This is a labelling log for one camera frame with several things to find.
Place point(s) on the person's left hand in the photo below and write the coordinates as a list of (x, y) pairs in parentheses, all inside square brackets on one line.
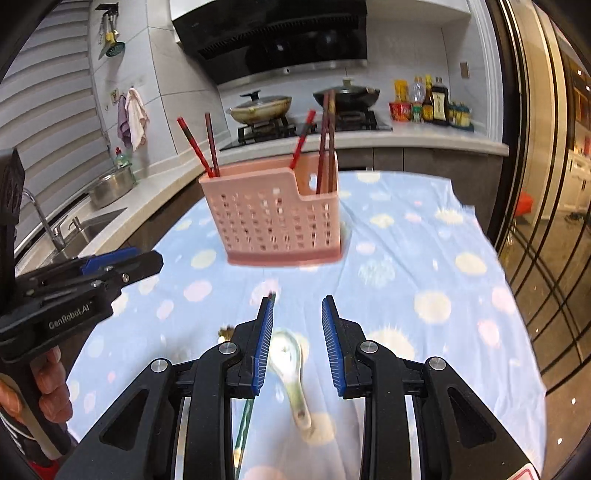
[(53, 387)]

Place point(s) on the row of small jars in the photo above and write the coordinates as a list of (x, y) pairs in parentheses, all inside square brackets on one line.
[(461, 116)]

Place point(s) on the green chopstick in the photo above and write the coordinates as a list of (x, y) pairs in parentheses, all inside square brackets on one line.
[(244, 424)]

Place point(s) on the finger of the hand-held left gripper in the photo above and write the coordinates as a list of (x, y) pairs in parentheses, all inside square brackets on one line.
[(134, 270), (111, 258)]

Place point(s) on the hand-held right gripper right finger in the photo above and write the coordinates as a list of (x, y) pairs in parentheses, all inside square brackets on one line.
[(333, 350)]

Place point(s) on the frying pan with glass lid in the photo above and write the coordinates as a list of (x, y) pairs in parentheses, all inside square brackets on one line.
[(261, 108)]

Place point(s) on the purple hanging cloth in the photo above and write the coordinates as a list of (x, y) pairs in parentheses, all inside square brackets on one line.
[(122, 122)]

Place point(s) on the chrome faucet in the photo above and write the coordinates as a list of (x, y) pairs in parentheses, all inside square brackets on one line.
[(55, 235)]

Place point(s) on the gold flower spoon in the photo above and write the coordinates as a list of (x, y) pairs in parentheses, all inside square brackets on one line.
[(226, 331)]

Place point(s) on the brown chopstick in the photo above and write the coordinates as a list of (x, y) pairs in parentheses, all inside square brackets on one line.
[(212, 147)]

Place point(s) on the glass sliding door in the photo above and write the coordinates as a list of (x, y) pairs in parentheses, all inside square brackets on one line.
[(545, 184)]

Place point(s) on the stainless steel sink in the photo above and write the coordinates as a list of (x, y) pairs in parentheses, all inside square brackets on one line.
[(87, 235)]

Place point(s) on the black wok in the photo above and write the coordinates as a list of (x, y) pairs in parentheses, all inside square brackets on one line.
[(348, 98)]

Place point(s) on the yellow label sauce bottle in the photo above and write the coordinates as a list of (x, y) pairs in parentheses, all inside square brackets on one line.
[(428, 104)]

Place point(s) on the white ceramic spoon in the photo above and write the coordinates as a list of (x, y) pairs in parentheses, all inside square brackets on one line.
[(288, 364)]

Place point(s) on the red chopstick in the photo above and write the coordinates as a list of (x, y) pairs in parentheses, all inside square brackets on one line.
[(196, 147), (302, 141)]

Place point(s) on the dark purple chopstick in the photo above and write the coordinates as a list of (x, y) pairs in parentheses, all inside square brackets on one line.
[(322, 138)]

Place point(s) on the black range hood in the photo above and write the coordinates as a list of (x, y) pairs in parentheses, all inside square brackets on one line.
[(277, 37)]

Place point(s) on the wall switch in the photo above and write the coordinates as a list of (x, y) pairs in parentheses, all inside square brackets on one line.
[(465, 70)]

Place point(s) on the white stone kitchen counter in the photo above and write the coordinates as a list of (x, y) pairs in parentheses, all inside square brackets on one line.
[(438, 138)]

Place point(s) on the stainless steel pot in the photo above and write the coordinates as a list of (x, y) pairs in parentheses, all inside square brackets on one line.
[(113, 187)]

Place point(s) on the sink soap dispenser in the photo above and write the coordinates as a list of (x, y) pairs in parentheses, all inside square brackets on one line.
[(76, 225)]

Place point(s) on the green dish soap bottle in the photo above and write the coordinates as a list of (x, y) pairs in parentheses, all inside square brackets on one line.
[(122, 159)]

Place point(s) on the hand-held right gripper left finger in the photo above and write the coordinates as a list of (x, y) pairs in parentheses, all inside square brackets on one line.
[(263, 350)]

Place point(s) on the blue dotted tablecloth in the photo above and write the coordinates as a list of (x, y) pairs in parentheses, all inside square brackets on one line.
[(415, 277)]

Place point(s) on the yellow seasoning packet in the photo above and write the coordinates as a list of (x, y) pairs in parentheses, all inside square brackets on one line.
[(401, 91)]

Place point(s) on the pink perforated utensil holder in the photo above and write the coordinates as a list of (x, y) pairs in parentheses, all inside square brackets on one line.
[(272, 221)]

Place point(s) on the small green jar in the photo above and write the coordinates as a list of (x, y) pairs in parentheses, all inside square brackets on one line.
[(417, 114)]

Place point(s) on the clear plastic bottle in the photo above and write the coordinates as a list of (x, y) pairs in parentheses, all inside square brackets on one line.
[(417, 92)]

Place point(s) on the white hanging towel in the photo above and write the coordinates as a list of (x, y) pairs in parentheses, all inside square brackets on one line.
[(137, 120)]

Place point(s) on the hanging kitchen utensils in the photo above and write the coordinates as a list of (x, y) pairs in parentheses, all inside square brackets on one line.
[(111, 32)]

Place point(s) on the black gas stove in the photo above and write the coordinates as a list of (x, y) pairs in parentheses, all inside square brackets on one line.
[(277, 131)]

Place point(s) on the dark soy sauce bottle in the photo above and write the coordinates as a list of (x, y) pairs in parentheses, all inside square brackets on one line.
[(440, 104)]

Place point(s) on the white window blinds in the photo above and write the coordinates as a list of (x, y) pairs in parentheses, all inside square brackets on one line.
[(51, 92)]

